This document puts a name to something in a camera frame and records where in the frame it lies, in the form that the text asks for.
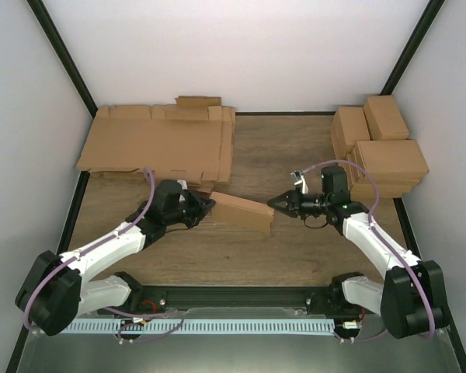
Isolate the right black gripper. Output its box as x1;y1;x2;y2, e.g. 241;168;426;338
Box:
269;186;331;221

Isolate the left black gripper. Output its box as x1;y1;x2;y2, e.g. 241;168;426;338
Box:
165;190;216;230

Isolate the brown cardboard paper box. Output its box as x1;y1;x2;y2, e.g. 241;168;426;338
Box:
210;192;274;235

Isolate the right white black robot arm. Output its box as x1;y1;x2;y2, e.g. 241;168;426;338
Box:
267;161;450;339

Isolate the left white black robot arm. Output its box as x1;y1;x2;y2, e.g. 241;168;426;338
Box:
15;180;215;336

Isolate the folded cardboard box back left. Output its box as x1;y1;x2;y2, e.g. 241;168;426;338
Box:
330;106;370;159

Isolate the folded cardboard box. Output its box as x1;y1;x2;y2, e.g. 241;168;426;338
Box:
350;178;421;200
330;106;370;159
351;140;429;183
363;96;409;141

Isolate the folded cardboard box front bottom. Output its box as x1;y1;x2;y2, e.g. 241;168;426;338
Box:
350;178;421;200

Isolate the folded cardboard box front top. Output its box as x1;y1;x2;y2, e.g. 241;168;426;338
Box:
351;140;429;183

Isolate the folded cardboard box back right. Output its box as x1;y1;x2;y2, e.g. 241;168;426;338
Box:
363;96;409;141

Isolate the stack of flat cardboard sheets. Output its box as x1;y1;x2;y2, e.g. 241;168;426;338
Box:
76;96;236;190

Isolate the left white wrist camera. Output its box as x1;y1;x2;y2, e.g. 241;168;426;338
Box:
177;180;188;190

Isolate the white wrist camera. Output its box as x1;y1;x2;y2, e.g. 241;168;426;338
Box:
177;180;188;190
290;170;308;194

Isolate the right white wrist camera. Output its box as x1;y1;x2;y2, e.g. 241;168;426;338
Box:
290;170;308;194

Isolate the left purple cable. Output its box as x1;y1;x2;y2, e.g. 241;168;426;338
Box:
24;166;186;345

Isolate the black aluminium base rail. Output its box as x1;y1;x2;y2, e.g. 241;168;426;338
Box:
137;286;336;315

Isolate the light blue slotted cable duct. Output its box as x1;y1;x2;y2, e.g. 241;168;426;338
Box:
63;319;335;336

